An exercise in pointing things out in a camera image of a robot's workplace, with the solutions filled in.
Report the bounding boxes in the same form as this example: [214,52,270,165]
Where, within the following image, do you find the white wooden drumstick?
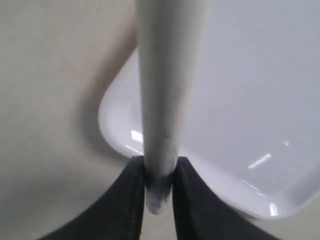
[136,0,210,215]

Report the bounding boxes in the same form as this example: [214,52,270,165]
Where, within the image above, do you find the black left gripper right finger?
[172,157,275,240]

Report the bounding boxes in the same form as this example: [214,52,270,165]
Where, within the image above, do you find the white plastic tray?
[97,0,320,221]

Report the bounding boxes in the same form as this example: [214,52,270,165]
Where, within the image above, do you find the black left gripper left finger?
[43,156,145,240]

